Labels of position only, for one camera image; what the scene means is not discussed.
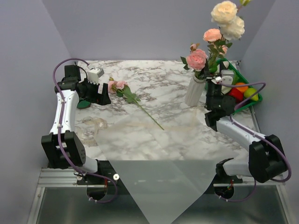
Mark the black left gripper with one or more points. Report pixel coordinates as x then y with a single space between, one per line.
103 99

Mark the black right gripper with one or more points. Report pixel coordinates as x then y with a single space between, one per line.
209 80

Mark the small pink rose stem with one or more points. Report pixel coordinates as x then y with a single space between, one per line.
122 90

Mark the pink double rose stem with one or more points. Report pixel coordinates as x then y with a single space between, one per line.
195 61

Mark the peach rose stem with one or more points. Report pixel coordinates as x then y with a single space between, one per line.
217 44

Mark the white wrapping paper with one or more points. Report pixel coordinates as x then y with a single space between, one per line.
164 209

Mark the white rose stem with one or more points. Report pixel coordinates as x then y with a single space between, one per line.
230 24

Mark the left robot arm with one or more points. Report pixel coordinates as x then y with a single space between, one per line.
62 146

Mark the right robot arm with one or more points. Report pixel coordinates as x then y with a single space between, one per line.
266 159

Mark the white ribbed vase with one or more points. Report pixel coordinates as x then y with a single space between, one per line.
194 91

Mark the toy red pepper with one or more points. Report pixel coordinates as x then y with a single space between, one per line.
235 93

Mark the toy orange fruit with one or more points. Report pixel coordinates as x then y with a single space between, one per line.
241 87

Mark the green plastic basket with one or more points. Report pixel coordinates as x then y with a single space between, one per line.
247 102

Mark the toy yellow-green pear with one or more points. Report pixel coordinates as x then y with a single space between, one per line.
251 92

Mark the white toy radish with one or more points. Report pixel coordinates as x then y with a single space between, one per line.
226 64

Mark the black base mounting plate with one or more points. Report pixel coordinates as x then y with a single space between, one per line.
149 178

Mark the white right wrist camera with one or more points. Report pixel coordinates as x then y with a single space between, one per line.
224 78

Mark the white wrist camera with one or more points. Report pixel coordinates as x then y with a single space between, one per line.
224 78
94 75

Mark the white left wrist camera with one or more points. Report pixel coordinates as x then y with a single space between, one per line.
94 75

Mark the aluminium frame rail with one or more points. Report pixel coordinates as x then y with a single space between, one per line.
58 199

